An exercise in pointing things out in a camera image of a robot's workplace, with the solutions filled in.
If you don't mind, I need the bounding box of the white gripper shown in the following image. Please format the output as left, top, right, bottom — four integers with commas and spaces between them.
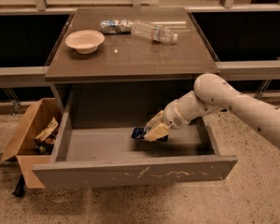
144, 100, 189, 142

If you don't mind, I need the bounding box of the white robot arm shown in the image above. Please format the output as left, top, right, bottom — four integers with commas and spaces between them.
144, 74, 280, 150

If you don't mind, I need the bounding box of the open grey top drawer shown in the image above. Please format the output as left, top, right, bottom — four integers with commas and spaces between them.
32, 87, 238, 190

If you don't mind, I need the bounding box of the snack wrapper in box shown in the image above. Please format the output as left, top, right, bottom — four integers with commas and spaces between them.
35, 118, 59, 142

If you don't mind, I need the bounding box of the white paper bowl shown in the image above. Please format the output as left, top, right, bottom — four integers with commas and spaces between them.
65, 30, 105, 54

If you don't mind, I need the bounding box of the silver blue snack bag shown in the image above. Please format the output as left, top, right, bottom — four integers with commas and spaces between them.
100, 20, 133, 35

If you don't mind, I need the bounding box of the black strap on floor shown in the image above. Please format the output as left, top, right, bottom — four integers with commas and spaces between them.
11, 174, 26, 199

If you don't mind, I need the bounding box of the brown cardboard box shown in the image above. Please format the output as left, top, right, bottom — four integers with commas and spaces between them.
1, 98, 62, 189

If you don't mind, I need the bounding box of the grey cabinet table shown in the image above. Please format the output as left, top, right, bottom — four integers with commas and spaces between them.
44, 7, 221, 114

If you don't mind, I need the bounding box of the clear plastic water bottle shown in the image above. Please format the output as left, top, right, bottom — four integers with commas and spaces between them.
132, 21, 178, 44

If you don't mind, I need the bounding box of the dark blue rxbar blueberry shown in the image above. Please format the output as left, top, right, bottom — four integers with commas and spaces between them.
131, 127, 168, 142

